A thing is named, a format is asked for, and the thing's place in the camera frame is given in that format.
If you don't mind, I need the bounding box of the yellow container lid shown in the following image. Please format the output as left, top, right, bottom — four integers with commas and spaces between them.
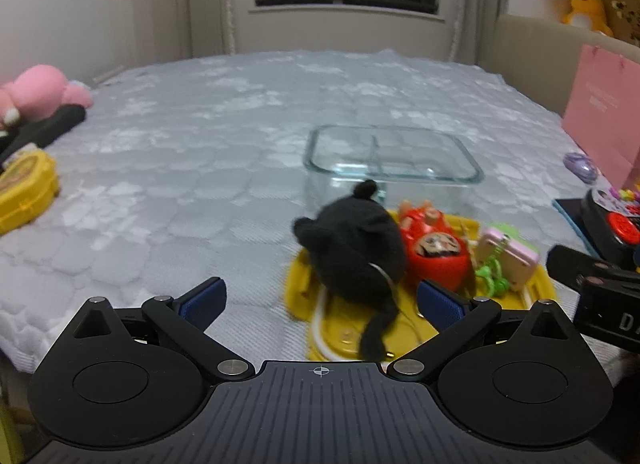
284, 215, 556, 364

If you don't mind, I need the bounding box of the pink plush toy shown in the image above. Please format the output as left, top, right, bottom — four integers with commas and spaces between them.
1, 65, 93, 132

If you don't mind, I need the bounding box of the beige headboard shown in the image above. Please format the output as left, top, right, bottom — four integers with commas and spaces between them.
480, 14, 639, 115

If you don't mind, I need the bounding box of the yellow plush duck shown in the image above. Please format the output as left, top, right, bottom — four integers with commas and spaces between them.
562, 0, 613, 37

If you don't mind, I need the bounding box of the clear glass container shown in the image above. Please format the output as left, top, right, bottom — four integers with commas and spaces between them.
303, 125, 484, 217

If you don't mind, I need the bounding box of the black blue mouse pad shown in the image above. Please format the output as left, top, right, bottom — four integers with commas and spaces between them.
552, 198, 601, 258

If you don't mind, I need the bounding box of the yellow plastic box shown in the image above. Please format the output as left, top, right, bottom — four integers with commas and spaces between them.
0, 149, 60, 235

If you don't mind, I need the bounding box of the grey quilted mattress cover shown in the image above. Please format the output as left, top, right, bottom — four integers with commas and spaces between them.
1, 51, 586, 374

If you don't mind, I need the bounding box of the black toy with red button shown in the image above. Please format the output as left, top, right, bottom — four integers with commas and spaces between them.
582, 187, 639, 271

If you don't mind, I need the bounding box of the pink paper bag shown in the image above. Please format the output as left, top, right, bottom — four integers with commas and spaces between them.
562, 46, 640, 190

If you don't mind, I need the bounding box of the purple computer mouse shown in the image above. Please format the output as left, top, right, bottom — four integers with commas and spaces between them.
563, 152, 599, 184

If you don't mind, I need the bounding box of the black plush cat toy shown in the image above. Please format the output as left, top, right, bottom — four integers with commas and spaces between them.
292, 179, 407, 362

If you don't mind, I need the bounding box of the red hooded doll figure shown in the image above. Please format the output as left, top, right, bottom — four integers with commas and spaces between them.
398, 201, 473, 293

